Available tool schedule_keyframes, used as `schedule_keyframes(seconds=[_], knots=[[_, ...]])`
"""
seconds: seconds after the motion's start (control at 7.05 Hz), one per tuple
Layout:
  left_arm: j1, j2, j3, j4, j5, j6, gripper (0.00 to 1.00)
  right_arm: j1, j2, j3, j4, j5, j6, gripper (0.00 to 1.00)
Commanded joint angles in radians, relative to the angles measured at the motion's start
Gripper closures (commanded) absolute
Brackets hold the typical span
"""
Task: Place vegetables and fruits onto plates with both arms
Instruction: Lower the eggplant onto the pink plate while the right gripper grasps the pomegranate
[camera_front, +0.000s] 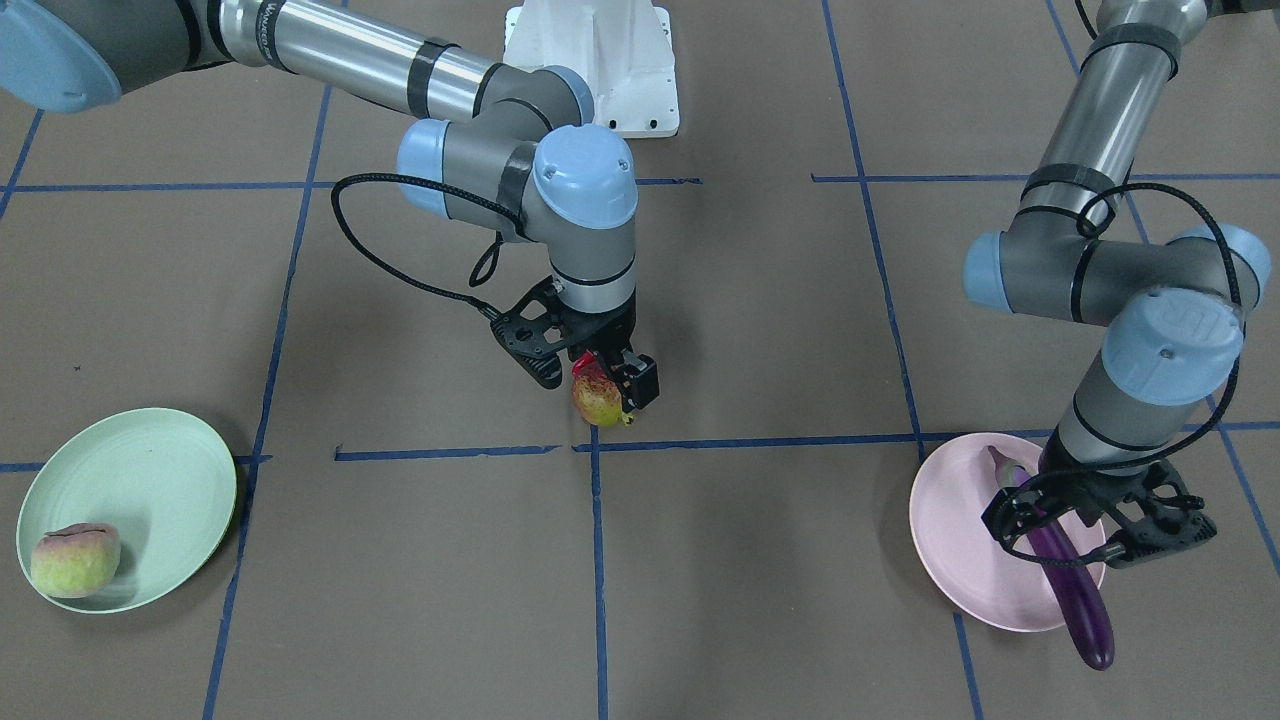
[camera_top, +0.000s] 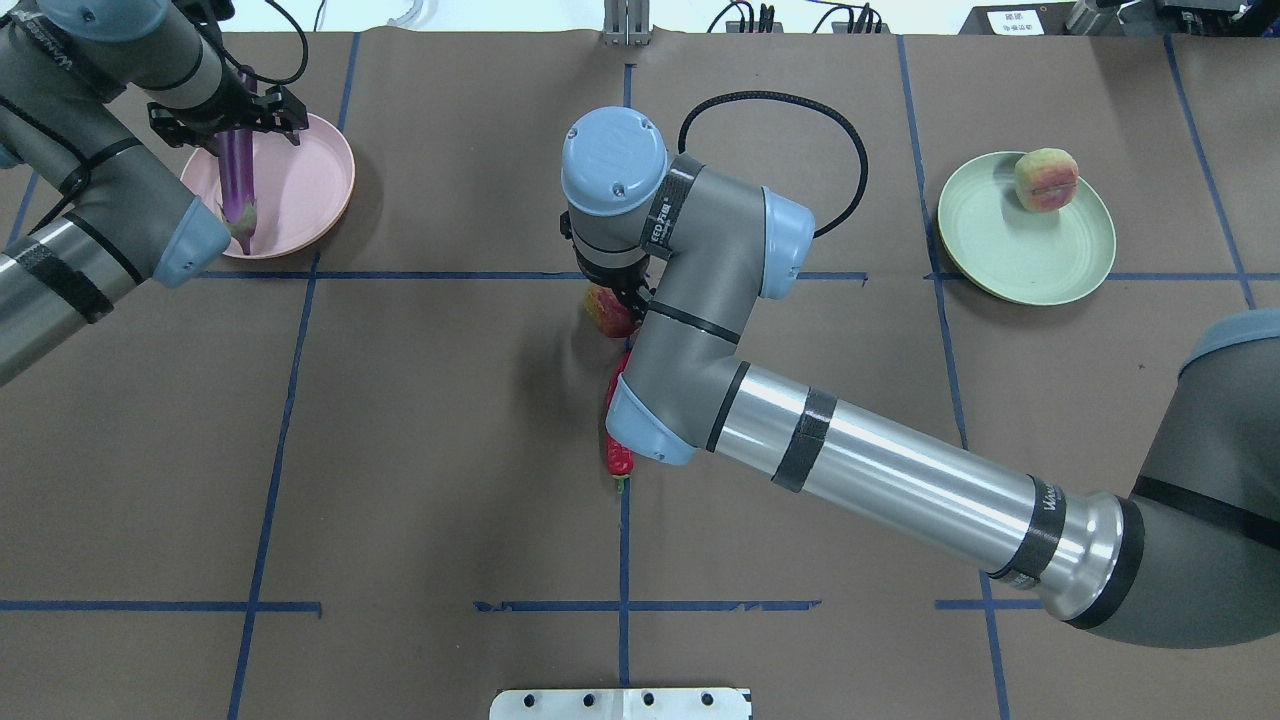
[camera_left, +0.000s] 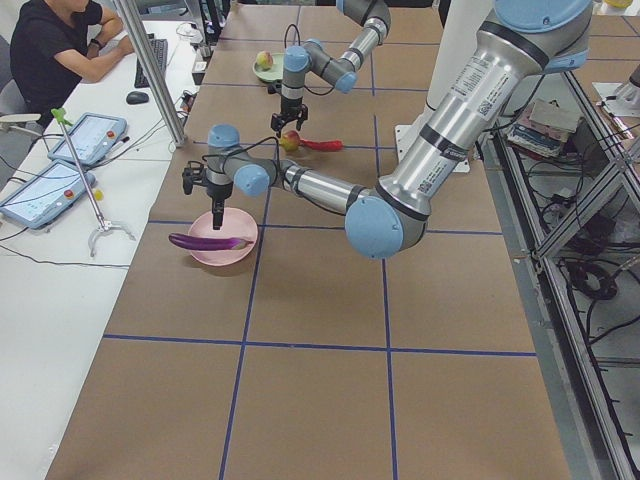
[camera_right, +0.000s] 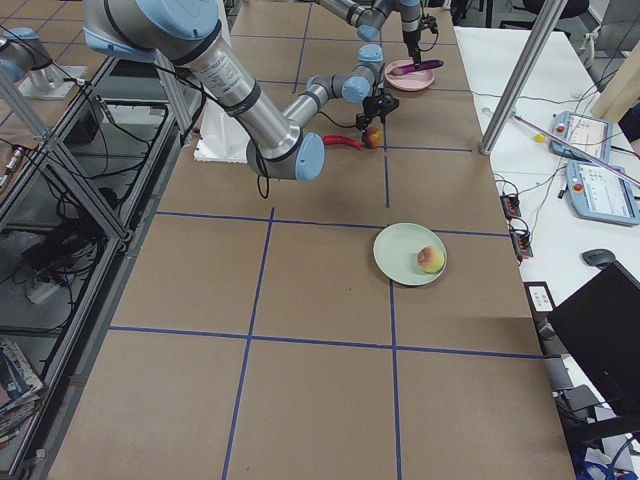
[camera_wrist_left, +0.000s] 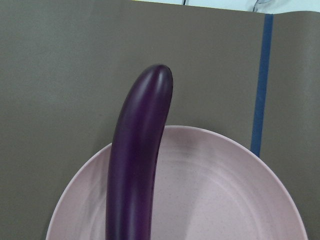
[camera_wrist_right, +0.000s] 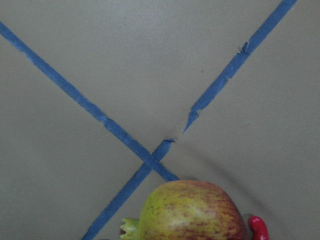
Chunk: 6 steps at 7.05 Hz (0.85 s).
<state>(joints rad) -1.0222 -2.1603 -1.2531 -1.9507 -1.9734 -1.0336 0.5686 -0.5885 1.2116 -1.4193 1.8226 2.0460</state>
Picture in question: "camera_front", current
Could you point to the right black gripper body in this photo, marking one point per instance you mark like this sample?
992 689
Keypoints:
607 333

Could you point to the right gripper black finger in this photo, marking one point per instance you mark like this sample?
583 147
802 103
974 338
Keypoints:
636 377

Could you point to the red green pomegranate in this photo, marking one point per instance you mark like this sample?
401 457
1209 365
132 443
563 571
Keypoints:
595 396

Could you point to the purple eggplant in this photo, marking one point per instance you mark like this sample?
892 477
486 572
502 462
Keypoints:
1078 597

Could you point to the peach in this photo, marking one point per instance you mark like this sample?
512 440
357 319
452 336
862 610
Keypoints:
75 561

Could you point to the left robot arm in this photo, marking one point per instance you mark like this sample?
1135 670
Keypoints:
1174 314

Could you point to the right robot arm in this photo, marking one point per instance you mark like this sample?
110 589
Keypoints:
515 151

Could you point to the pink plate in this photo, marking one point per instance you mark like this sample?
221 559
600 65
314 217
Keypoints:
952 488

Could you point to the green plate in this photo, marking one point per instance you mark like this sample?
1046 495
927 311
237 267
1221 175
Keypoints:
164 479

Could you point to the black camera bracket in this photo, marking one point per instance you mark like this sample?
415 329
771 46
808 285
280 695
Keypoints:
1152 509
531 334

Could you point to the white camera stand base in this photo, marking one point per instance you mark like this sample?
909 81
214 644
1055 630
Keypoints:
623 50

